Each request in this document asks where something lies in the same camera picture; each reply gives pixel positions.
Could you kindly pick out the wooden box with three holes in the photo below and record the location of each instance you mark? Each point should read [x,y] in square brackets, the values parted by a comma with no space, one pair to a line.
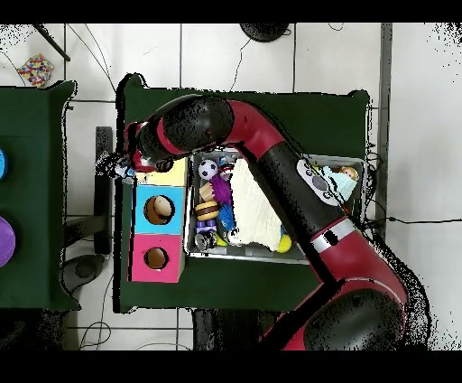
[141,217]

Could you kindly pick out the small soccer ball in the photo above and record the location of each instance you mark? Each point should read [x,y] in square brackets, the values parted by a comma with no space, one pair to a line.
[208,169]

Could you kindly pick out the blue spiky ball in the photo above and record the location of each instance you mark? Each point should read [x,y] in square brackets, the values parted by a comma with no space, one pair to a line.
[227,217]

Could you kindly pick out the multicoloured speckled toy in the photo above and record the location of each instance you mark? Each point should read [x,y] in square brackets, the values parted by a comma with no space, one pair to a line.
[35,70]

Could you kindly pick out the black upright panel stand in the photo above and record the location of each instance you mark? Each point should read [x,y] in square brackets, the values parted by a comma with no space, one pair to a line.
[104,209]

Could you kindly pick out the dark green side table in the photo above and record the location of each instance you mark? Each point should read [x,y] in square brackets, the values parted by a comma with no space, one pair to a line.
[36,181]

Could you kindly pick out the mint green waffle cloth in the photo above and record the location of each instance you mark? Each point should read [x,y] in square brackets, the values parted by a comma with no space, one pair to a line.
[345,185]

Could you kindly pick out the shallow clear mesh bin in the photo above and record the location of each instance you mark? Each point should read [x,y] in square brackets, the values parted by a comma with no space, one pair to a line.
[189,238]

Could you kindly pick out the black white striped toy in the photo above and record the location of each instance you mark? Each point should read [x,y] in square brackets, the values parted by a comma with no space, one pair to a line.
[205,241]

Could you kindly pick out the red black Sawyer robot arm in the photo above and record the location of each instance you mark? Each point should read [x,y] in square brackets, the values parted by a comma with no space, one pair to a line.
[253,123]

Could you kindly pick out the blue round disc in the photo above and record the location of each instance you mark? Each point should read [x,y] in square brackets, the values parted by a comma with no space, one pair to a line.
[2,165]

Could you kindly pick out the cream yellow waffle cloth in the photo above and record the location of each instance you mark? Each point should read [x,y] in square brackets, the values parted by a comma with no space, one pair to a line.
[253,209]

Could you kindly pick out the black round floor base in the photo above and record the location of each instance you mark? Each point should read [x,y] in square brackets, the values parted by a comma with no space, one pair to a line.
[263,30]

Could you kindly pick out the brown wooden yo-yo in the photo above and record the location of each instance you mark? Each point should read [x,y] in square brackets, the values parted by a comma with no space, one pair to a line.
[207,210]

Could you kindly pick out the purple spiky ball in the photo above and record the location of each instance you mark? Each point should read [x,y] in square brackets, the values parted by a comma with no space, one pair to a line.
[220,189]

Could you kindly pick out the dark green table cloth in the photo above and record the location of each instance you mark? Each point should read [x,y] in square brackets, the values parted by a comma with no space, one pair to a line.
[317,115]

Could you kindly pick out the clear blue packet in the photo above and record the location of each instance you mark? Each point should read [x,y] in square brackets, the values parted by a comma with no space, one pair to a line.
[117,168]

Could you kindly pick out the yellow ball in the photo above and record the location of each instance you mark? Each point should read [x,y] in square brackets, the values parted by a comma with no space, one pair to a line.
[286,244]

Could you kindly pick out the purple round disc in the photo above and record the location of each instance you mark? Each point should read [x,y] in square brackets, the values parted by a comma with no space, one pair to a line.
[4,242]

